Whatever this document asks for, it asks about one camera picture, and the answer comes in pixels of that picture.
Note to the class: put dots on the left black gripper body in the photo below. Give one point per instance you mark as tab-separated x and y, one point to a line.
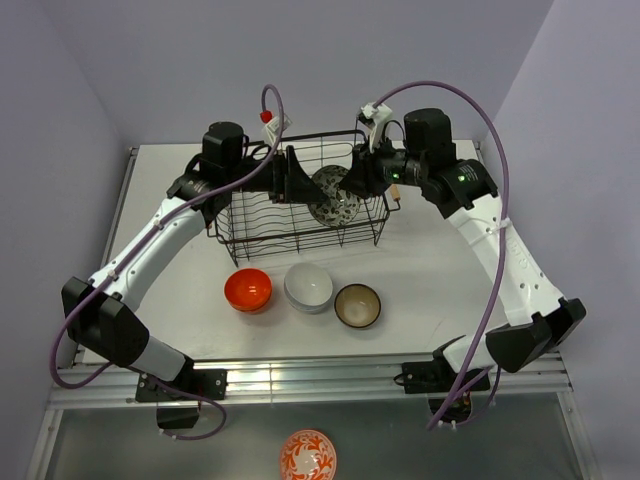
271	178

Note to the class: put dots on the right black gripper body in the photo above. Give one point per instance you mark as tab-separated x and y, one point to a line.
390	165

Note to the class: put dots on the black white patterned bowl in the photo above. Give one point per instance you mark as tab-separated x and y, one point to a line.
341	206

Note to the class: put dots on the brown bowl beige inside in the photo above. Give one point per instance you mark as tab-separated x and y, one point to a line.
357	306

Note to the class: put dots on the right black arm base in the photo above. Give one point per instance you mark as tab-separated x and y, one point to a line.
437	377

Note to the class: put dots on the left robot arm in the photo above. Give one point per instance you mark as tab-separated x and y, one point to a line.
101	311

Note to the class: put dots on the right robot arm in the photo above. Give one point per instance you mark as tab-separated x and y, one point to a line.
539	317

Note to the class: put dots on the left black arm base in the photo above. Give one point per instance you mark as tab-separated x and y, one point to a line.
180	404

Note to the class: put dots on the orange white patterned bowl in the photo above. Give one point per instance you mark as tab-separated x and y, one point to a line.
308	454

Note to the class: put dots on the black wire dish rack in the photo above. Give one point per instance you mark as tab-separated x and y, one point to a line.
253	226

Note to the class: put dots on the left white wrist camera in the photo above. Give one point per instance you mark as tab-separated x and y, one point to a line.
271	127

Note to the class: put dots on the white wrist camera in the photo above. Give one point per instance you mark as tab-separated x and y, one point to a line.
375	119
271	127

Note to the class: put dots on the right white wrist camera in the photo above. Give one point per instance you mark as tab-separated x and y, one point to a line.
375	119

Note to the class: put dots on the aluminium mounting rail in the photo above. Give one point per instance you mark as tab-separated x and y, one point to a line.
301	380

